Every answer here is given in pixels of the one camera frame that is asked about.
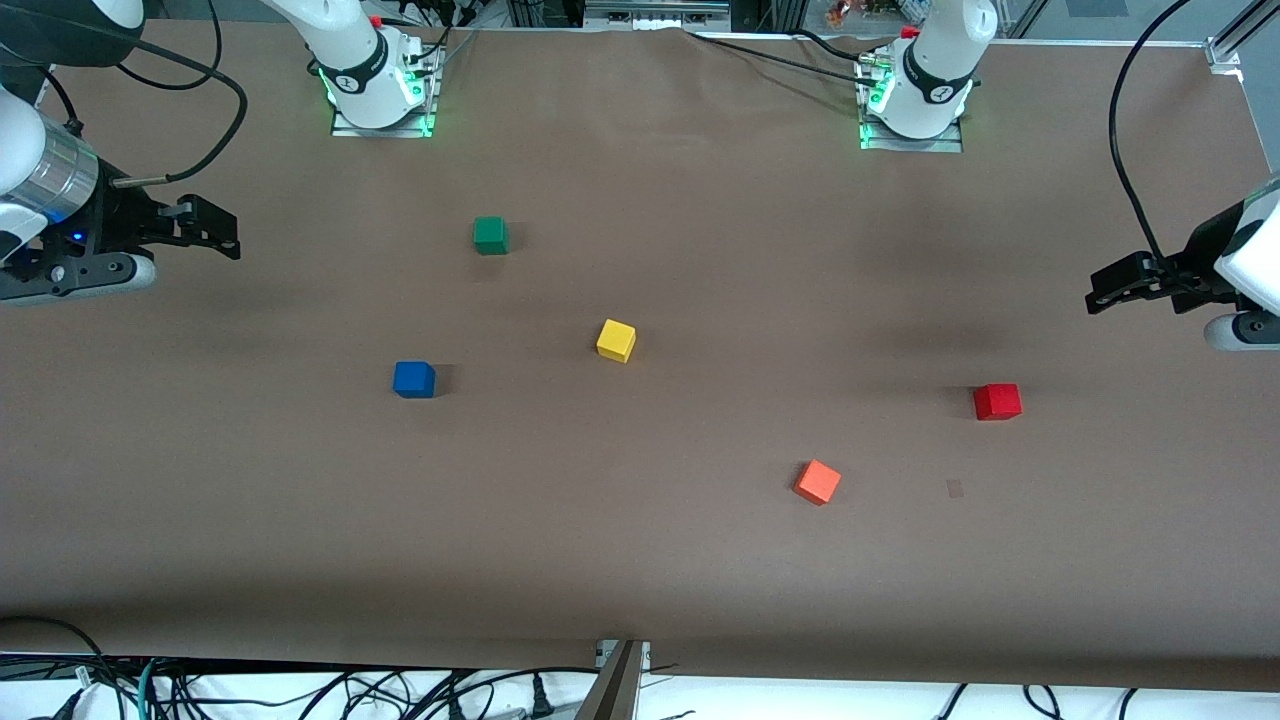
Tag red cube block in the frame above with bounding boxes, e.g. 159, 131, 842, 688
973, 382, 1023, 422

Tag orange cube block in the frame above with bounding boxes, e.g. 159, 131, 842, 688
793, 458, 843, 507

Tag yellow cube block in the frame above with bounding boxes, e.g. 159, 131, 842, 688
596, 318, 638, 364

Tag brown table cover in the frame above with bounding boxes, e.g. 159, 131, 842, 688
0, 20, 1280, 693

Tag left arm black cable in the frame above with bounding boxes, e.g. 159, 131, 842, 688
1108, 0, 1196, 291

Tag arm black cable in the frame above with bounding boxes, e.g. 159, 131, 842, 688
1108, 0, 1196, 291
30, 0, 249, 191

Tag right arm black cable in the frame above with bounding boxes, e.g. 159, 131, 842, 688
30, 0, 249, 191

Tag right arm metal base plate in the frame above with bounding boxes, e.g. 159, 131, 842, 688
330, 45, 442, 139

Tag aluminium frame profile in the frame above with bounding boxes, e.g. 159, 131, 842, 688
1205, 0, 1280, 73

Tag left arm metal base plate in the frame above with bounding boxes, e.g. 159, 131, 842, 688
858, 55, 966, 154

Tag black looped cable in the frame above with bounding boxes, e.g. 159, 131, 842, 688
0, 616, 116, 720

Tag black base power cable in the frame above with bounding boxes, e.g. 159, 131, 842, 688
685, 28, 886, 89

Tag silver rail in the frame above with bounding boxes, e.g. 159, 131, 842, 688
583, 0, 733, 31

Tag metal table edge bracket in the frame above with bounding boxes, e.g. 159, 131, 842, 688
574, 638, 653, 720

